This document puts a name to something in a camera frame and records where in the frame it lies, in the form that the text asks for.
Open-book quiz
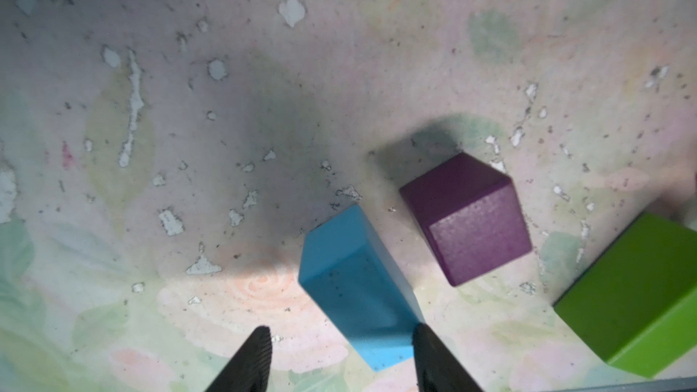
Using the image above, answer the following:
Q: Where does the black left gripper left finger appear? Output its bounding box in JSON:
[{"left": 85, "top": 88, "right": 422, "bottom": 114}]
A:
[{"left": 205, "top": 326, "right": 272, "bottom": 392}]

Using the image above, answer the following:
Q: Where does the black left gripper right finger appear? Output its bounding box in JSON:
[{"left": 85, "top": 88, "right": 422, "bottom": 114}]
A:
[{"left": 412, "top": 323, "right": 483, "bottom": 392}]

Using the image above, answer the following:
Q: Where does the light blue block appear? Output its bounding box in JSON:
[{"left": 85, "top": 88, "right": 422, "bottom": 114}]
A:
[{"left": 298, "top": 205, "right": 424, "bottom": 372}]

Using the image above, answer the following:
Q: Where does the purple cube block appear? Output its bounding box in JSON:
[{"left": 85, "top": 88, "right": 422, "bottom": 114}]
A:
[{"left": 399, "top": 152, "right": 533, "bottom": 287}]

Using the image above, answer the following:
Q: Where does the green block lower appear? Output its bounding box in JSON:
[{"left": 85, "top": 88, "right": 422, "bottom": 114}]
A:
[{"left": 554, "top": 212, "right": 696, "bottom": 377}]

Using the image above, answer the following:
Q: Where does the floral table mat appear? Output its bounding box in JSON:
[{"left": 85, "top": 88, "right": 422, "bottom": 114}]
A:
[{"left": 1, "top": 0, "right": 696, "bottom": 391}]

